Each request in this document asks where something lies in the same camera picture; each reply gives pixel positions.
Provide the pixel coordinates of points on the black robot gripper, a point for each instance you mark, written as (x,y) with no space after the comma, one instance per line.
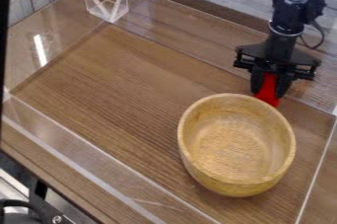
(277,57)

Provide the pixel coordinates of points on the red plush strawberry toy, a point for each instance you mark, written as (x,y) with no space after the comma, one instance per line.
(266,93)

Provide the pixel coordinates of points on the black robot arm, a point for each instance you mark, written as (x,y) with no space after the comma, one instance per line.
(298,11)

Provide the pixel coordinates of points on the oval wooden bowl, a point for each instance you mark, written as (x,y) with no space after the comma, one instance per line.
(236,144)

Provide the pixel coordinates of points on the black table leg clamp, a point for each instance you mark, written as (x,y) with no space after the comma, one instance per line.
(57,210)

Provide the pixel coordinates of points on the clear acrylic corner bracket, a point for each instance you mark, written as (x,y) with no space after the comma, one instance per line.
(108,10)

